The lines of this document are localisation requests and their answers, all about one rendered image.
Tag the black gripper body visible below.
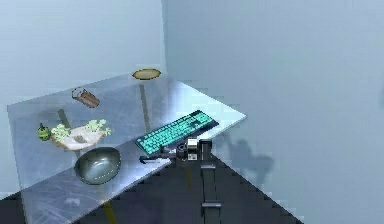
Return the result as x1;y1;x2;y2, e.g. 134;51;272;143
174;143;189;168

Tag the small green round fruit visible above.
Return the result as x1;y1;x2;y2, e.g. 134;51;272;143
36;122;52;142

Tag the dark grey round bowl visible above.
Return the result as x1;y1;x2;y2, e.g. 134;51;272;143
73;146;122;186

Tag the tan round plate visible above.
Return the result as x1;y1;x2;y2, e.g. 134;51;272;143
131;68;163;81

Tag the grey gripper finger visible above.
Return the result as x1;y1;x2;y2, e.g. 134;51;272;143
138;155;177;165
159;145;178;156

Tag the brown box with handle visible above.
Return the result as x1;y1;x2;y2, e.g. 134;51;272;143
71;86;101;109

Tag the glass table with yellow legs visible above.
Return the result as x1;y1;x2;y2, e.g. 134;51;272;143
6;71;248;224

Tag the black keyboard with teal keys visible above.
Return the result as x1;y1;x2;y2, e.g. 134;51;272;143
134;109;220;157

